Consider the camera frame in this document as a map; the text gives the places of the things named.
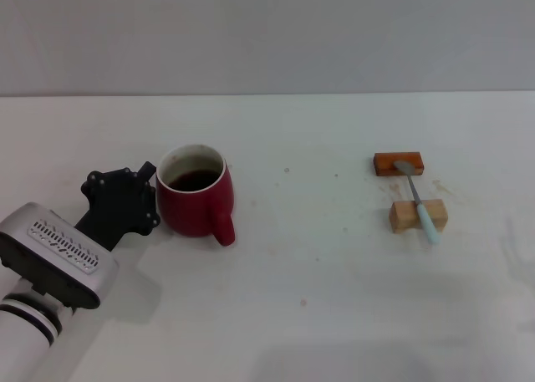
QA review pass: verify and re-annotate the blue handled metal spoon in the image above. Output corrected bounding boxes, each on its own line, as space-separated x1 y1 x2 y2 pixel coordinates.
392 160 441 245

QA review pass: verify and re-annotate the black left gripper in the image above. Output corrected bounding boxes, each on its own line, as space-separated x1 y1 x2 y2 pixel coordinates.
74 160 162 249

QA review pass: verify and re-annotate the dark brown coffee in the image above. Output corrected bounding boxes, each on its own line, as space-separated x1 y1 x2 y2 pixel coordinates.
166 169 222 193

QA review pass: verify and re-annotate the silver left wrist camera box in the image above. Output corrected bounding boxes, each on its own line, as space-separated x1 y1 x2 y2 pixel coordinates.
0 201 120 312

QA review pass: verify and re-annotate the red ceramic cup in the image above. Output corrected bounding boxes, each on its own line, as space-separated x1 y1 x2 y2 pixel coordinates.
155 143 237 247

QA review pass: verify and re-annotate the light wooden arch block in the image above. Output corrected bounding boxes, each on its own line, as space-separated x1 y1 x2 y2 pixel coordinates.
389 198 449 235

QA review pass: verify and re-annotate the orange wooden block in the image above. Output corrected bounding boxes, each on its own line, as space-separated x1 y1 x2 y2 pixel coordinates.
372 151 426 178

